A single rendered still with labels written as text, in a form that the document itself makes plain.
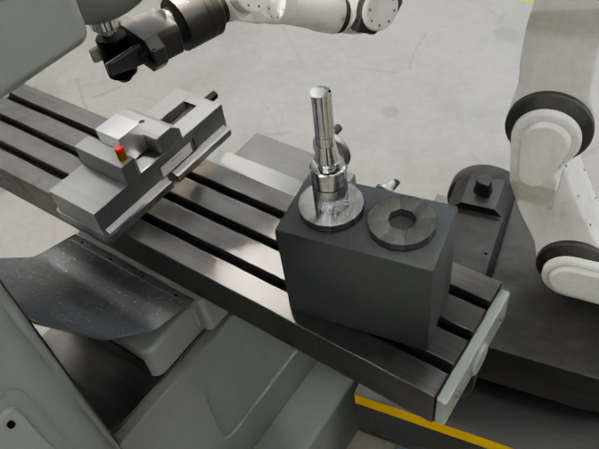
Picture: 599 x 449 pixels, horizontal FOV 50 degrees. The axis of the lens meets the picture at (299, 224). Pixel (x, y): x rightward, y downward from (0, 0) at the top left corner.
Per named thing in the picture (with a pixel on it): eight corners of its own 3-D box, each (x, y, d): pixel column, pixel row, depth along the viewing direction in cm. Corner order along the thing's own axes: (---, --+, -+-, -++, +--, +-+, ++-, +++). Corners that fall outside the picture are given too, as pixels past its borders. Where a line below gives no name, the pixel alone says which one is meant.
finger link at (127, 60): (103, 60, 96) (139, 42, 98) (110, 77, 98) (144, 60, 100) (109, 63, 95) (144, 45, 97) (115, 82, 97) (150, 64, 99)
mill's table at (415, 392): (30, 105, 160) (16, 78, 155) (510, 315, 105) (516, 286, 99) (-48, 160, 149) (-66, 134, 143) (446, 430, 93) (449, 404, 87)
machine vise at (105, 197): (180, 111, 139) (168, 69, 131) (233, 132, 132) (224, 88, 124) (56, 215, 121) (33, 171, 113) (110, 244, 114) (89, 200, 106)
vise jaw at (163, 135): (136, 118, 127) (130, 102, 124) (183, 137, 121) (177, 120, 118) (115, 135, 124) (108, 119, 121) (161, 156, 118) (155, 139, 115)
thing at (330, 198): (348, 189, 89) (346, 157, 84) (348, 214, 85) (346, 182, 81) (315, 191, 89) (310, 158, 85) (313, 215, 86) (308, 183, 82)
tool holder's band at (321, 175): (346, 157, 84) (346, 151, 83) (346, 182, 81) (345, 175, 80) (310, 158, 85) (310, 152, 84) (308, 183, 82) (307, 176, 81)
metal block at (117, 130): (126, 138, 122) (115, 113, 118) (148, 148, 119) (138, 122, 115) (105, 154, 119) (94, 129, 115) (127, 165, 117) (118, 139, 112)
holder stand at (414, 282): (319, 253, 107) (307, 164, 93) (449, 289, 100) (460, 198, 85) (289, 309, 100) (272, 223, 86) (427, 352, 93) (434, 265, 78)
